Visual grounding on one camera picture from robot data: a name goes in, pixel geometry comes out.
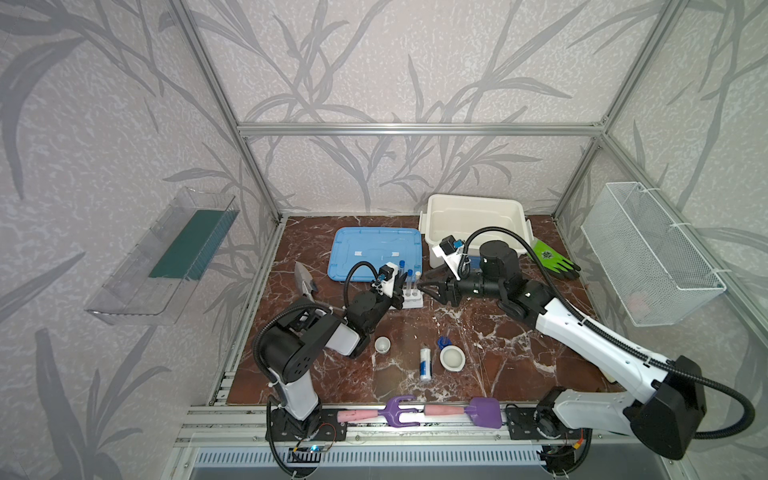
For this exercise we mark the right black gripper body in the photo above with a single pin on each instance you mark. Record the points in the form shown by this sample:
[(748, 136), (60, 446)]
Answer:
[(453, 288)]

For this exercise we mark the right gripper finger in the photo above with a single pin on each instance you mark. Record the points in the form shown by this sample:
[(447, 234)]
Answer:
[(443, 296), (435, 281)]

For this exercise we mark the white test tube rack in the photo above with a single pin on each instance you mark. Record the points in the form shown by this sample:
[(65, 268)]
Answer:
[(413, 298)]

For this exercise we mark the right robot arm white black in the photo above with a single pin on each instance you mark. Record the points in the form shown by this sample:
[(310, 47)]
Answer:
[(663, 401)]

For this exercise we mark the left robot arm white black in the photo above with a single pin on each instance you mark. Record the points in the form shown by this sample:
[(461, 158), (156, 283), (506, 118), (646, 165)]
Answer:
[(287, 347)]

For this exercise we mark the small white crucible cup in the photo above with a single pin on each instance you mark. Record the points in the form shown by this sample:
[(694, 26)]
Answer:
[(382, 345)]

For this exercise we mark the small blue cap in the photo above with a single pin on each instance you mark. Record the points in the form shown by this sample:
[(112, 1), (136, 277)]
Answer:
[(443, 342)]

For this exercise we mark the green black work glove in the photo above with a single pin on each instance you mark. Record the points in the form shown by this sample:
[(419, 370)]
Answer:
[(557, 265)]

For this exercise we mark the blue plastic bin lid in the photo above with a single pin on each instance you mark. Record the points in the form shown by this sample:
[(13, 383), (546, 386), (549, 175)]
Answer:
[(376, 245)]

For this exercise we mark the metal garden trowel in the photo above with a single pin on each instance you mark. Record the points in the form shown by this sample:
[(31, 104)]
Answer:
[(304, 281)]

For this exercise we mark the white ceramic bowl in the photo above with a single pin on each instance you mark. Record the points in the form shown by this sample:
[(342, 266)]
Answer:
[(452, 358)]

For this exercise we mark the white plastic storage bin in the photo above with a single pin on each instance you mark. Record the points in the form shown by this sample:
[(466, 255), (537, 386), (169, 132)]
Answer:
[(460, 216)]

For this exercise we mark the white bottle blue label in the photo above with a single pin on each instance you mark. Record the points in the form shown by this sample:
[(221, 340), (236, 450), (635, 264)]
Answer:
[(425, 364)]

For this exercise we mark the green mat in shelf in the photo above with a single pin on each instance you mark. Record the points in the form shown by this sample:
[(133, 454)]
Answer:
[(194, 247)]

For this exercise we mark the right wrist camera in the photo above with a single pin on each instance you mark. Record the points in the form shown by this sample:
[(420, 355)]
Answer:
[(451, 251)]

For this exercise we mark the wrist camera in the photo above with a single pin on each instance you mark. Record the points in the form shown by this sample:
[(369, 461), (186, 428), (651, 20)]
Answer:
[(451, 251), (384, 284)]

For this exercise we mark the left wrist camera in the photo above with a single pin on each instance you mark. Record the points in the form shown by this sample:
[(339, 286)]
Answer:
[(384, 284)]

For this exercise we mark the purple garden fork pink handle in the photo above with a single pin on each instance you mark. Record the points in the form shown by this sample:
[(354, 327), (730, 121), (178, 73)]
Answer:
[(391, 413)]

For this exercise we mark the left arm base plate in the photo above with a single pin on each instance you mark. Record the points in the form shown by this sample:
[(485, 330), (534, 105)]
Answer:
[(323, 426)]

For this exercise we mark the purple garden spade pink handle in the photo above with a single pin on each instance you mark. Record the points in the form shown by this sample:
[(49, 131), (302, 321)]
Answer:
[(482, 411)]

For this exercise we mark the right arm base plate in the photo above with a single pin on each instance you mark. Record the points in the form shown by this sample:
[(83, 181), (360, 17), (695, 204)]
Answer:
[(529, 423)]

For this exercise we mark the white wire mesh basket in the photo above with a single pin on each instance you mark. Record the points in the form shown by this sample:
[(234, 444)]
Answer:
[(642, 248)]

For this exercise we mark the clear acrylic wall shelf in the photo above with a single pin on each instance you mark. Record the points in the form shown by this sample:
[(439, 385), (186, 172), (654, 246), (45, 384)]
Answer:
[(156, 280)]

